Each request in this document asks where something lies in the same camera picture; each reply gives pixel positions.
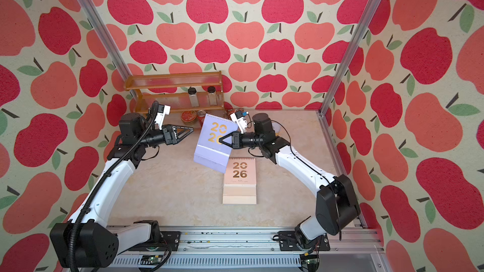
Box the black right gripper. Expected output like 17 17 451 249
221 131 264 150

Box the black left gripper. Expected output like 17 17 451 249
138 122 194 149

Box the purple calendar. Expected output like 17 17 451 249
194 114 238 173

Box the pink calendar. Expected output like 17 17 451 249
223 157 257 205

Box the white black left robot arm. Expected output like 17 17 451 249
49 101 194 271

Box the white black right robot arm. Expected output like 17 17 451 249
219 111 361 251

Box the flat red tin can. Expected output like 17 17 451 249
180 110 197 125

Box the red soda can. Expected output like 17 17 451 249
197 110 206 127

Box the small yellow pull-tab can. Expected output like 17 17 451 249
272 122 281 135

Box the left glass spice jar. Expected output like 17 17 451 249
188 87 199 108

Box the glass spice jar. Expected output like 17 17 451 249
188 87 199 108
207 86 218 107

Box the right glass spice jar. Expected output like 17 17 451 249
207 86 218 107

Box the wooden three-tier shelf rack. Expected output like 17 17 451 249
124 71 224 115

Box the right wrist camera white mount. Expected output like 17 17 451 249
230 110 248 133

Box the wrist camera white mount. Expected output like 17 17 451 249
230 110 248 133
155 105 171 130

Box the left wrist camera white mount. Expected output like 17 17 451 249
155 105 171 130

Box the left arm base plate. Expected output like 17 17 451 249
129 231 181 252

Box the aluminium front rail frame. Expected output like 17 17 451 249
106 226 391 271

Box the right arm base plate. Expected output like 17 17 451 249
272 230 331 253

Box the left aluminium corner post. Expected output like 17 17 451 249
77 0 131 81

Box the aluminium corner post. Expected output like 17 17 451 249
77 0 131 81
318 0 396 116

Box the right aluminium corner post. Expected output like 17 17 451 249
318 0 396 116

